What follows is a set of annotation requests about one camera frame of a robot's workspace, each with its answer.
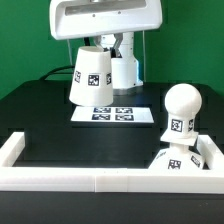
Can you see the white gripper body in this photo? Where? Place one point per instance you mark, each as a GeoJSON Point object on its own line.
{"type": "Point", "coordinates": [72, 19]}

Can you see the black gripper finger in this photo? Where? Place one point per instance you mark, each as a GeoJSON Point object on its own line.
{"type": "Point", "coordinates": [115, 53]}
{"type": "Point", "coordinates": [97, 41]}

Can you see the white lamp shade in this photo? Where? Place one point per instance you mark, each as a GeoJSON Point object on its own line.
{"type": "Point", "coordinates": [92, 79]}

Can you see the white lamp bulb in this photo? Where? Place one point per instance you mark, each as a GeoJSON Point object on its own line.
{"type": "Point", "coordinates": [182, 102]}

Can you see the white lamp base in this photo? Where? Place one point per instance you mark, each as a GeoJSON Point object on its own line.
{"type": "Point", "coordinates": [178, 156]}

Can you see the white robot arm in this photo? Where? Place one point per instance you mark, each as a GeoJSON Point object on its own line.
{"type": "Point", "coordinates": [125, 69]}

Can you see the white marker plate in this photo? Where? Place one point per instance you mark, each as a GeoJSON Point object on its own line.
{"type": "Point", "coordinates": [113, 114]}

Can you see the white U-shaped table fence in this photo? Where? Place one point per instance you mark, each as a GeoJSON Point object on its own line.
{"type": "Point", "coordinates": [14, 178]}

